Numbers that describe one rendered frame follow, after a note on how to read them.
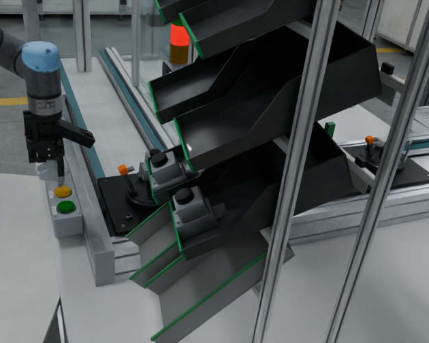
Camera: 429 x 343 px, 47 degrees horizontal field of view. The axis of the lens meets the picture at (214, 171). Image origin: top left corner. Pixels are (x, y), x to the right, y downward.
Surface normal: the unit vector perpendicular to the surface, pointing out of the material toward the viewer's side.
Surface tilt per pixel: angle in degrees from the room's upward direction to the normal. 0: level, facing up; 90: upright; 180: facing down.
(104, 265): 90
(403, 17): 90
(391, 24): 90
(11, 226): 0
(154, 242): 45
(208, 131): 25
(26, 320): 0
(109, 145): 0
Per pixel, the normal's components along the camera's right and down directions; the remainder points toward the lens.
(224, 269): -0.62, -0.58
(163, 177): 0.21, 0.53
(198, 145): -0.33, -0.76
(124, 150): 0.09, -0.85
